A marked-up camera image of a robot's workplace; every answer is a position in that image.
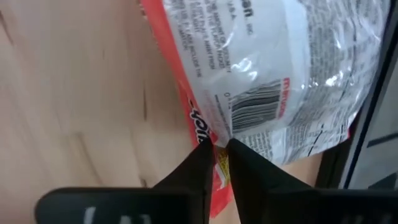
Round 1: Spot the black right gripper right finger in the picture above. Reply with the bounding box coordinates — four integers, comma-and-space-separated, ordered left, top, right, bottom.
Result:
226, 138, 398, 224

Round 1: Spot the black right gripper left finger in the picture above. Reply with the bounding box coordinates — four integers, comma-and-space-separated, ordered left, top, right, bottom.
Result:
34, 138, 215, 224

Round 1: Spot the orange ramen noodle packet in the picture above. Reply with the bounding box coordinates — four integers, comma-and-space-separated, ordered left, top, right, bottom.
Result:
138, 0, 392, 218

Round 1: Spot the black metal table frame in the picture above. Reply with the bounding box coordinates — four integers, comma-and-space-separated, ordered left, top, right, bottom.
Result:
313, 0, 398, 190

